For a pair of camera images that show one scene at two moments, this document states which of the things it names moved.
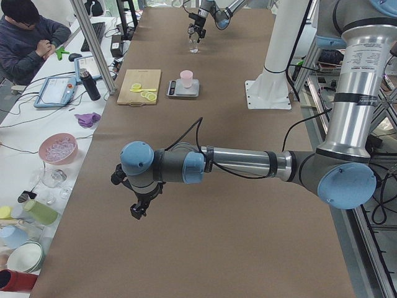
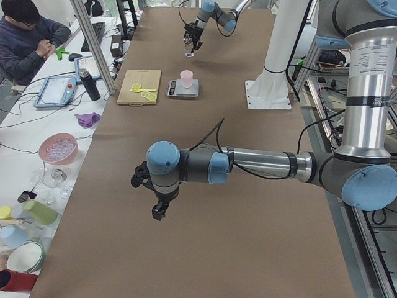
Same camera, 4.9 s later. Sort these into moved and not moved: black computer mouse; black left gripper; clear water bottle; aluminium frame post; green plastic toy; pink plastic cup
Moved: clear water bottle; black left gripper
Not moved: aluminium frame post; green plastic toy; pink plastic cup; black computer mouse
